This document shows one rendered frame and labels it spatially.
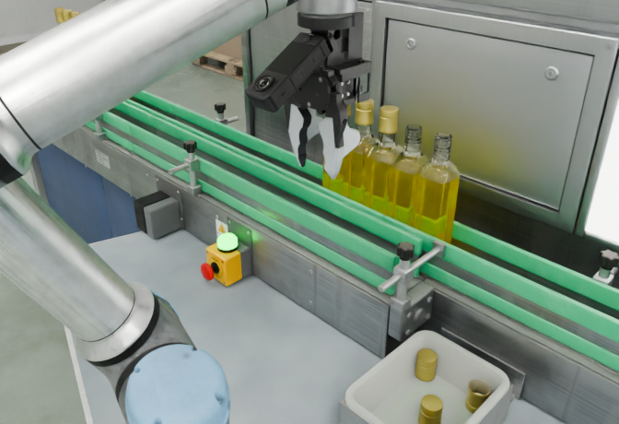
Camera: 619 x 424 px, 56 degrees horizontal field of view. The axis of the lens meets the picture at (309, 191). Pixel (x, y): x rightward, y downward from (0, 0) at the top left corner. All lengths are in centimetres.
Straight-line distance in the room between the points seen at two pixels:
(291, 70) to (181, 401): 40
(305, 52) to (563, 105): 50
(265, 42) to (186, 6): 105
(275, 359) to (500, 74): 65
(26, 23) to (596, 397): 648
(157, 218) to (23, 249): 80
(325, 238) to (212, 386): 47
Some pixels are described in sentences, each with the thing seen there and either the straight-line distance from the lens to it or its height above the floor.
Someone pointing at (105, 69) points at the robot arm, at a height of 139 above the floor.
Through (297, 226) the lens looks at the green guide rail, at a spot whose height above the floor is 92.
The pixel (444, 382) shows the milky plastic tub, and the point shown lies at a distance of 107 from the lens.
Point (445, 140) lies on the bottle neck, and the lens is 101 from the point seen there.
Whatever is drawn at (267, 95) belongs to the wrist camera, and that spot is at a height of 131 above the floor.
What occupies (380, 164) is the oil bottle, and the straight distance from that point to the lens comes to 109.
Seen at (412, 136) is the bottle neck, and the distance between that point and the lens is 104.
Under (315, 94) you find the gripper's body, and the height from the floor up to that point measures 129.
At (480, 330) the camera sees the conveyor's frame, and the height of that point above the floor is 84.
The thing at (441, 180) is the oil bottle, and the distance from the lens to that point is 102.
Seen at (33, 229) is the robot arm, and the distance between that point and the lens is 68.
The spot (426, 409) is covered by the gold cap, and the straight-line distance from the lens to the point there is 96.
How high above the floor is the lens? 152
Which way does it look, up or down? 28 degrees down
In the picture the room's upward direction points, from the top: straight up
